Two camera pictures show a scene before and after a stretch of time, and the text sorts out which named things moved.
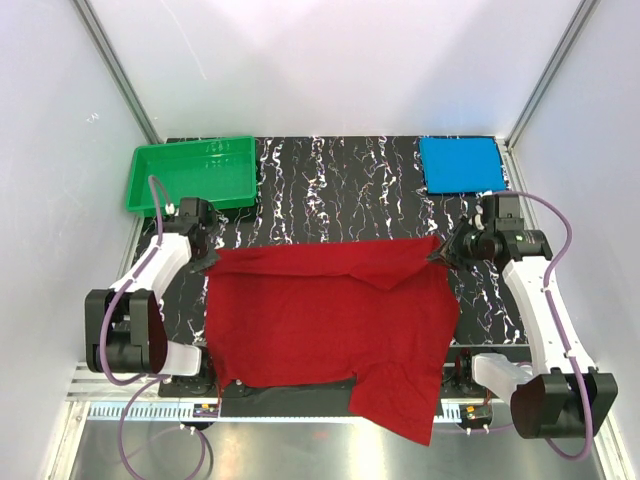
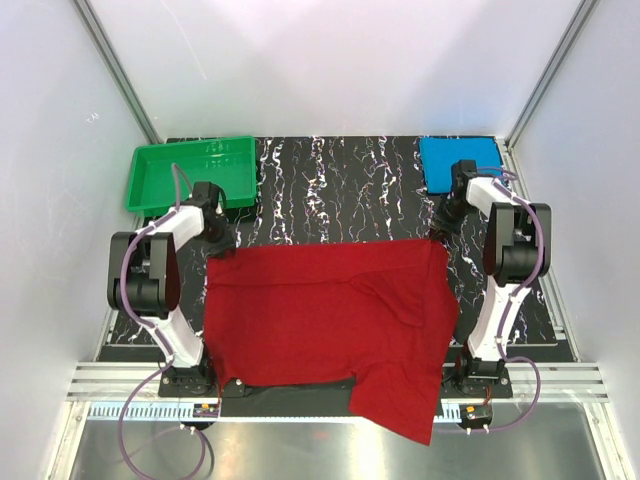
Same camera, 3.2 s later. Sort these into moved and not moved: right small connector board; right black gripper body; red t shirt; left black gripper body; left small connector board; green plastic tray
Moved: left black gripper body; right black gripper body
Not moved: right small connector board; green plastic tray; left small connector board; red t shirt
